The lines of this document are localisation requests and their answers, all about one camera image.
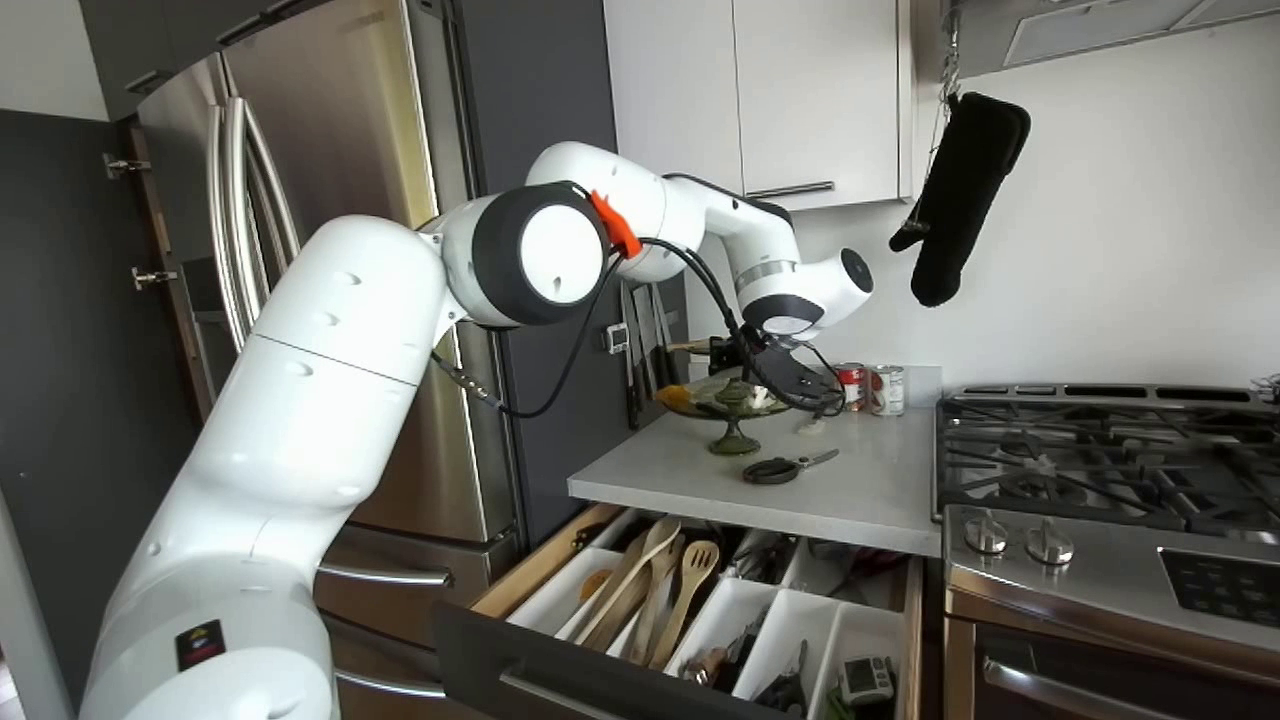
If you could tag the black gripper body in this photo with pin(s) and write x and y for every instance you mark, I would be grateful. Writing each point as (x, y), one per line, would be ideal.
(801, 373)

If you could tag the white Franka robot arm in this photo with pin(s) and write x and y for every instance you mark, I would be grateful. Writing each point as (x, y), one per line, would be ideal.
(333, 344)

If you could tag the brown wooden spoon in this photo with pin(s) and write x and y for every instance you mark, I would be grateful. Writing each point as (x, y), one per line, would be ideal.
(702, 563)

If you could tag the pale wooden spoon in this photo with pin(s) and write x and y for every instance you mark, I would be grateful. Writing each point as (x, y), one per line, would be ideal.
(626, 587)

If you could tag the small dark counter utensil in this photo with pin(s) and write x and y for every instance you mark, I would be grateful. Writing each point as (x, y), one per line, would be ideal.
(812, 423)

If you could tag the red lidded jar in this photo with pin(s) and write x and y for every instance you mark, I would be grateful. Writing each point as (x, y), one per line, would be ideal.
(852, 391)

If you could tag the small white jar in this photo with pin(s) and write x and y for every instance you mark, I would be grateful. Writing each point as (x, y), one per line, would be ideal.
(890, 393)

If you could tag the green tiered stand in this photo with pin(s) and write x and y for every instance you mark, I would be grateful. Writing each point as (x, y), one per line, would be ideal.
(733, 442)

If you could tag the black scoop utensil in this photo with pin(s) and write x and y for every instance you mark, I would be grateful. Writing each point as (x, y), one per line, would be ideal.
(768, 469)

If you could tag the leaning metal racks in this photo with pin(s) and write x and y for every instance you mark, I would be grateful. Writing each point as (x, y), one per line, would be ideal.
(652, 333)

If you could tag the white drawer organizer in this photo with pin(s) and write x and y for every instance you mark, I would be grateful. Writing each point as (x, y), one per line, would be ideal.
(733, 604)

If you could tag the black oven mitt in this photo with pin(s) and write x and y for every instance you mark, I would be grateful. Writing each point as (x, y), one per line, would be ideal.
(961, 184)

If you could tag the silver stove knob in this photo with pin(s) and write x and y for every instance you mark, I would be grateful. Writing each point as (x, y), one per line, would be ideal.
(984, 538)
(1050, 546)

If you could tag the flat wooden spatula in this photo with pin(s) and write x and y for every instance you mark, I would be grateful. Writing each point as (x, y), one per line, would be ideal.
(650, 615)

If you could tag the white upper cabinet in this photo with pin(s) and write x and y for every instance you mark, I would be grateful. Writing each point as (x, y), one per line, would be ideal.
(801, 82)

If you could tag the black stove grate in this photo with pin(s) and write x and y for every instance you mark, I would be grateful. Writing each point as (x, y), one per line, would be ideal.
(1094, 455)

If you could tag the small black digital gadget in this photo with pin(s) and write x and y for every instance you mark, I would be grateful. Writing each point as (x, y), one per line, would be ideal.
(870, 681)

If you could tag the stainless steel gas stove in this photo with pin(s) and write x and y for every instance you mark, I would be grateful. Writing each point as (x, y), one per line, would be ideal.
(1104, 575)

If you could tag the open wooden kitchen drawer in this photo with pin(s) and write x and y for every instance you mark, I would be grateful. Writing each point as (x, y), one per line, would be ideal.
(533, 666)

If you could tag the grey range hood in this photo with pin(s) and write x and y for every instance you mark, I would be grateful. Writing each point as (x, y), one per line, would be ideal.
(1104, 24)

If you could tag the stainless steel refrigerator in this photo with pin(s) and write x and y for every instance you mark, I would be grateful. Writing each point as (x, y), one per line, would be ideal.
(362, 122)

